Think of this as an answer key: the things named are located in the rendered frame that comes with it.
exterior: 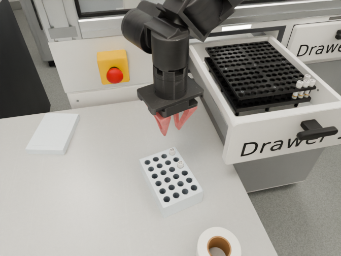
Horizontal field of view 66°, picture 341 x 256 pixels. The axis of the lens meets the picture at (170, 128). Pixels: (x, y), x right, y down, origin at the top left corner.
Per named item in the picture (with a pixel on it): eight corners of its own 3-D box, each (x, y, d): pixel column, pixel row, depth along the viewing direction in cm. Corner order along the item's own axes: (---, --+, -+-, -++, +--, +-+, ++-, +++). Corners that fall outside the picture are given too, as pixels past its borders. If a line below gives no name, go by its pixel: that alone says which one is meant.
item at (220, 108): (344, 132, 56) (358, 110, 51) (230, 152, 52) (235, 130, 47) (258, 45, 84) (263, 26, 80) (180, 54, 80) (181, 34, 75)
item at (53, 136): (64, 155, 61) (62, 150, 60) (27, 153, 61) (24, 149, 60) (79, 118, 70) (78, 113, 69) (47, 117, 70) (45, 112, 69)
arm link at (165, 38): (166, 37, 35) (198, 25, 37) (137, 20, 38) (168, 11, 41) (167, 81, 39) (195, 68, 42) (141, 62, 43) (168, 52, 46)
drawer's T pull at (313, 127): (336, 135, 46) (340, 129, 45) (298, 141, 45) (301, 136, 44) (324, 121, 48) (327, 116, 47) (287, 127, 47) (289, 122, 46)
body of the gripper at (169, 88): (136, 97, 47) (132, 60, 42) (184, 81, 51) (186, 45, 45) (153, 119, 43) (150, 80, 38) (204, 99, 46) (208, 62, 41)
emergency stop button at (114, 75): (124, 84, 65) (122, 69, 62) (107, 86, 64) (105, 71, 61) (123, 77, 67) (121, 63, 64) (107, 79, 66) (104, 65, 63)
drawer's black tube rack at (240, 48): (305, 109, 60) (316, 86, 56) (234, 121, 58) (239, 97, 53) (261, 61, 76) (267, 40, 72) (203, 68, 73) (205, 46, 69)
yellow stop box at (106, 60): (130, 83, 68) (127, 58, 63) (102, 87, 66) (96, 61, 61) (128, 72, 71) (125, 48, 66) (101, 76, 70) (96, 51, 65)
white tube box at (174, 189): (202, 201, 52) (203, 190, 49) (163, 218, 49) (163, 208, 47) (174, 157, 60) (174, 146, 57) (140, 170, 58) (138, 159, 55)
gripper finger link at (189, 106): (147, 126, 53) (144, 88, 47) (178, 115, 56) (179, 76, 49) (164, 148, 49) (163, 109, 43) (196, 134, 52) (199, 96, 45)
